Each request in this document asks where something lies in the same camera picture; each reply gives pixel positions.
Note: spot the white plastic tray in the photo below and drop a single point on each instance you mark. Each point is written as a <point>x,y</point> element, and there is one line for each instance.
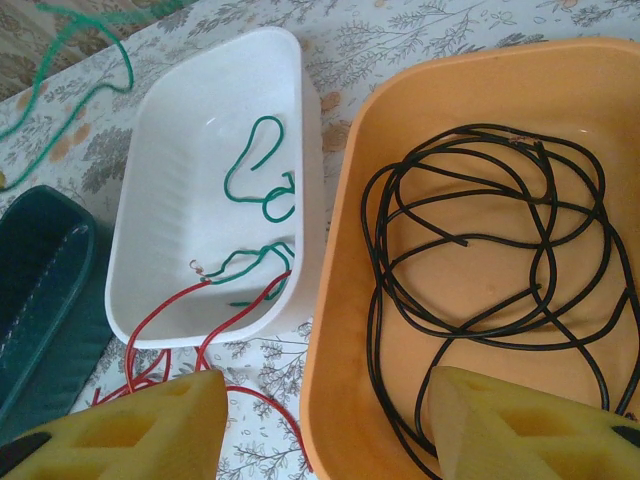
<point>190,150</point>

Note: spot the floral patterned table cover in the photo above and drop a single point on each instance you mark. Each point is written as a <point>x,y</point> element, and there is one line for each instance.
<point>350,50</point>

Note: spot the orange plastic tray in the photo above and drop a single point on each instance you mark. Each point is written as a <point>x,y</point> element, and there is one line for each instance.
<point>475,90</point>

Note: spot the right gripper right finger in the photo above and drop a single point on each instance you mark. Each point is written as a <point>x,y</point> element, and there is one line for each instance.
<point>525,440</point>

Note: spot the dark teal plastic tray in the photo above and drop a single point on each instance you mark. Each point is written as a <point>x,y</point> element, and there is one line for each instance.
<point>45,300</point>

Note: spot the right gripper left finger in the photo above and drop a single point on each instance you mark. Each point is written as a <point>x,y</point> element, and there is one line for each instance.
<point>125,440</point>

